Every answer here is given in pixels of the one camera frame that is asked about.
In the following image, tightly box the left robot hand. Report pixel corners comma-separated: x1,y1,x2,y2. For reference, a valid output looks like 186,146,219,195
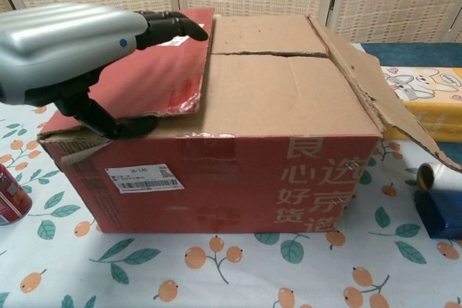
0,1,209,140

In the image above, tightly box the red cardboard box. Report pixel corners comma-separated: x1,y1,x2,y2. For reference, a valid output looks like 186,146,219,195
38,6,462,235

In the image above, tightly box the blue rectangular box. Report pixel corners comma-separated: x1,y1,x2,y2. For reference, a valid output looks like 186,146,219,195
414,174,462,240

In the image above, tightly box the red drink can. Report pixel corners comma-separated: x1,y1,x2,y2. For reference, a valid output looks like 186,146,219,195
0,162,33,226

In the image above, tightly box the floral tablecloth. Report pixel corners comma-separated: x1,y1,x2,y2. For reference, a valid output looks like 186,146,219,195
0,43,462,308

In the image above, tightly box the orange cartoon tissue pack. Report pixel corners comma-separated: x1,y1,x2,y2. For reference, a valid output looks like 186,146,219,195
380,65,462,143

